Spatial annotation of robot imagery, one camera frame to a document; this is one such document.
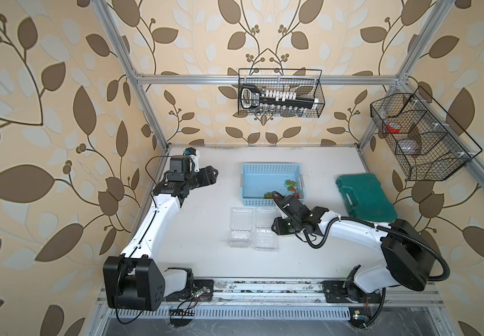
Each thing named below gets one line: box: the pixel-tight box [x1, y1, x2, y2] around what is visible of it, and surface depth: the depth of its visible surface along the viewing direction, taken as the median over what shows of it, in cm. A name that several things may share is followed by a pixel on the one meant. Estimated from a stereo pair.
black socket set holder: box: [240, 84, 319, 110], surface depth 84 cm
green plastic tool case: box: [335, 173, 398, 224], surface depth 97 cm
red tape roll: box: [386, 121, 401, 134], surface depth 84 cm
